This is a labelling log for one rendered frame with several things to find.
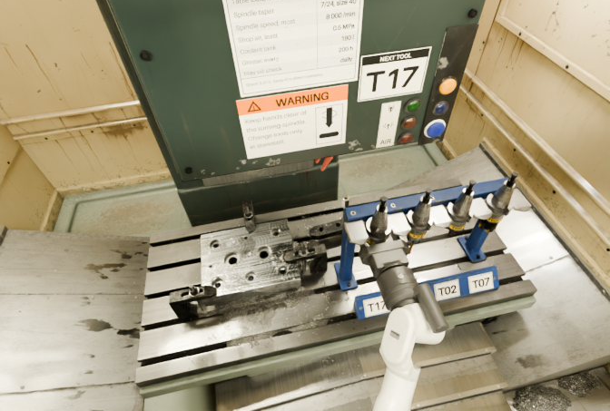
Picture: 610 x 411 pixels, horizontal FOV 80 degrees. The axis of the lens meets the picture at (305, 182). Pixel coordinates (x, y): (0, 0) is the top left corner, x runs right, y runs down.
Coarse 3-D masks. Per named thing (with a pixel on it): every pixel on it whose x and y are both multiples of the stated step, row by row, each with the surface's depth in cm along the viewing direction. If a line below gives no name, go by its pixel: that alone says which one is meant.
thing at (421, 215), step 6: (420, 198) 87; (420, 204) 86; (426, 204) 86; (414, 210) 90; (420, 210) 87; (426, 210) 87; (414, 216) 90; (420, 216) 88; (426, 216) 88; (420, 222) 89; (426, 222) 90
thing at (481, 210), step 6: (474, 198) 96; (480, 198) 96; (474, 204) 95; (480, 204) 94; (486, 204) 94; (474, 210) 93; (480, 210) 93; (486, 210) 93; (474, 216) 92; (480, 216) 92; (486, 216) 92
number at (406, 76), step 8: (400, 64) 49; (408, 64) 50; (416, 64) 50; (392, 72) 50; (400, 72) 50; (408, 72) 50; (416, 72) 51; (384, 80) 50; (392, 80) 51; (400, 80) 51; (408, 80) 51; (416, 80) 52; (384, 88) 51; (392, 88) 52; (400, 88) 52; (408, 88) 52; (416, 88) 53
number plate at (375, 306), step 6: (366, 300) 105; (372, 300) 105; (378, 300) 105; (366, 306) 105; (372, 306) 105; (378, 306) 105; (384, 306) 106; (366, 312) 105; (372, 312) 105; (378, 312) 106; (384, 312) 106
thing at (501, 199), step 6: (504, 186) 89; (498, 192) 91; (504, 192) 90; (510, 192) 89; (492, 198) 94; (498, 198) 91; (504, 198) 90; (510, 198) 90; (498, 204) 92; (504, 204) 91
